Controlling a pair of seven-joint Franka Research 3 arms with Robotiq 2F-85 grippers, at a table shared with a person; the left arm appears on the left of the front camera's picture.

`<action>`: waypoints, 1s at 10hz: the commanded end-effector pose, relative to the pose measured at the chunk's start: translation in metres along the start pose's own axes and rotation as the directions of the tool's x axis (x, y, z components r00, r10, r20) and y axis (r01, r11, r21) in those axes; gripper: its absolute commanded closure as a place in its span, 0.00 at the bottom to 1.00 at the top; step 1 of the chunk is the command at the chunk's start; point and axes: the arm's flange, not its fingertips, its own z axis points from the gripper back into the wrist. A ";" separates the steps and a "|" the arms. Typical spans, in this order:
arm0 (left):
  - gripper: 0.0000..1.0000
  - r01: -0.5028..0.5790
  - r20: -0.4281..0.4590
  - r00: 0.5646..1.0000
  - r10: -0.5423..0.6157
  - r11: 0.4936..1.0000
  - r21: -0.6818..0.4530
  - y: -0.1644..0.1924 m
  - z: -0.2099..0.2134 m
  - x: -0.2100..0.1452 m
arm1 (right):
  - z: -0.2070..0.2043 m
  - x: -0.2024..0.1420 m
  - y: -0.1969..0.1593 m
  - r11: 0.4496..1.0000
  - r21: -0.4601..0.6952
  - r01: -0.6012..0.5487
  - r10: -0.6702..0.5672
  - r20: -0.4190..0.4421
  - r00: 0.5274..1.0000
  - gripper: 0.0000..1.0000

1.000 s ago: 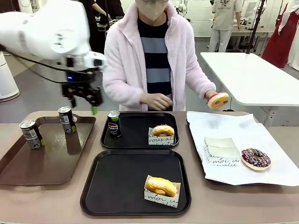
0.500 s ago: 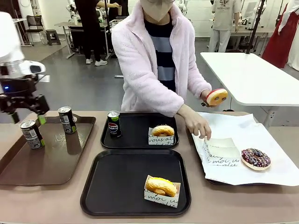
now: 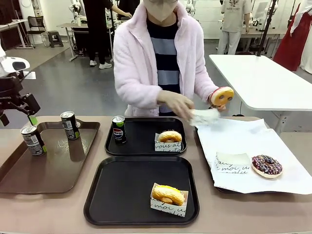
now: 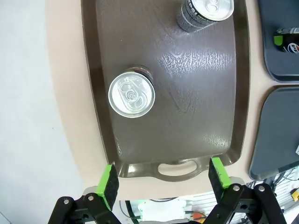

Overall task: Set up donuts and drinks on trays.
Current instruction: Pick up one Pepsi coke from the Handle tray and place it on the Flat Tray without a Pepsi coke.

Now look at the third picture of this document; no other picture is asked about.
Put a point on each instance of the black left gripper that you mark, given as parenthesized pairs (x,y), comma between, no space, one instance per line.
(11,93)

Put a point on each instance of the black Pepsi can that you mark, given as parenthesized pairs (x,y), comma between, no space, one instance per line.
(33,141)
(119,132)
(70,126)

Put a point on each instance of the glazed golden donut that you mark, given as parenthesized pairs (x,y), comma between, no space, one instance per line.
(165,136)

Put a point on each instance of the yellow iced donut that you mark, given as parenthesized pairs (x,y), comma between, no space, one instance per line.
(165,192)

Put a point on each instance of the pink iced donut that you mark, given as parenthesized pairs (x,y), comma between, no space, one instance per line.
(225,92)

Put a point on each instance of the person's left forearm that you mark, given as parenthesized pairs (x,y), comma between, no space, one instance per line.
(204,85)

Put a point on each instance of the person's right forearm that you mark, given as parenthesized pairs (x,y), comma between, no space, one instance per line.
(139,92)

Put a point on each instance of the person's right hand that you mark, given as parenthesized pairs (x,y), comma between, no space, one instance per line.
(175,102)

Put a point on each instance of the person's left hand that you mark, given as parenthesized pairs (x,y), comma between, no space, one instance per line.
(222,109)

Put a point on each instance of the brown plastic tray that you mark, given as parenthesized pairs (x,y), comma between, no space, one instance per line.
(53,170)

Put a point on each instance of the dark grey step stool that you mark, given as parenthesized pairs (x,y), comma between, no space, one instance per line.
(55,37)

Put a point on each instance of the black office chair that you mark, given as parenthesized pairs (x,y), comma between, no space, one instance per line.
(36,24)

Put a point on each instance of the white background desk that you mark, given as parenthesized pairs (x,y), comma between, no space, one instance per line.
(68,25)

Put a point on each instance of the person in black clothes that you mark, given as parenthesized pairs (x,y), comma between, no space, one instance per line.
(97,29)

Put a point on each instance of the small black plastic tray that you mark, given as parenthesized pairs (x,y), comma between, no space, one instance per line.
(141,131)

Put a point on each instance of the person in pink fleece jacket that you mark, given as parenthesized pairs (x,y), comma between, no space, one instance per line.
(136,61)

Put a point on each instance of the large black plastic tray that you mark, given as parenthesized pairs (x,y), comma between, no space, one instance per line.
(126,190)

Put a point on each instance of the beige face mask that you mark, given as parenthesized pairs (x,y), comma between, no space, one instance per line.
(159,11)

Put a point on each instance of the white paper sheet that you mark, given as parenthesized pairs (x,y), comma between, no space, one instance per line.
(231,139)

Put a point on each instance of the person in light clothes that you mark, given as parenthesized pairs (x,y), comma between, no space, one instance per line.
(234,22)

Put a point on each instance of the white side table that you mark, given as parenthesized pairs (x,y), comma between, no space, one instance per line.
(263,80)

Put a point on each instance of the background work table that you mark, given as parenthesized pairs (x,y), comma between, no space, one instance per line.
(256,31)

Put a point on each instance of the chocolate sprinkled donut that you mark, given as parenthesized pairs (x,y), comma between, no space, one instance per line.
(267,170)

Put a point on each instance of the black tripod pole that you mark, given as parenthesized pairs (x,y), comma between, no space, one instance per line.
(265,29)

